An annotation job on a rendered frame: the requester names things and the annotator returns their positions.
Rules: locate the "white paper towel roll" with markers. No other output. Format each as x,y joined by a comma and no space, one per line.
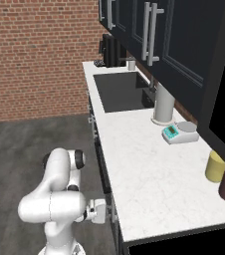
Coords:
164,104

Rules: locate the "dark lower cupboard run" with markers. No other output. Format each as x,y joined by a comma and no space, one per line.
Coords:
103,166

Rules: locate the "grey mug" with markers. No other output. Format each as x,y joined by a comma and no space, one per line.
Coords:
131,65

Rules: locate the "black hob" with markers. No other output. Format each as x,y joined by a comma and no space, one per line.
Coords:
190,240

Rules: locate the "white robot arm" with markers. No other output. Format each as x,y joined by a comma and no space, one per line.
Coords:
51,205

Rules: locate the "black microwave oven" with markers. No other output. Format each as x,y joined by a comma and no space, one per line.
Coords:
222,83

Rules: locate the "white and teal kitchen scale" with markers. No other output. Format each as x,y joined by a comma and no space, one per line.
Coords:
180,132

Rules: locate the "dark wall cupboard door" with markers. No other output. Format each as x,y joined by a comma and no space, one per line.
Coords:
123,20
138,30
105,15
187,43

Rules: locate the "black coffee machine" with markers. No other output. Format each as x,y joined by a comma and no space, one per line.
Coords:
112,50

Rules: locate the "grey tap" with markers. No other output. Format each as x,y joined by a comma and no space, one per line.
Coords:
152,84

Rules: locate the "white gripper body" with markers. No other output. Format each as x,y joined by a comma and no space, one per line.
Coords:
100,211

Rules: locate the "black sink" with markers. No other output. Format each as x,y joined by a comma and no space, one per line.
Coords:
122,91

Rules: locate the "yellow cup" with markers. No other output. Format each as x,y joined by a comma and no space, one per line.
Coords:
215,167

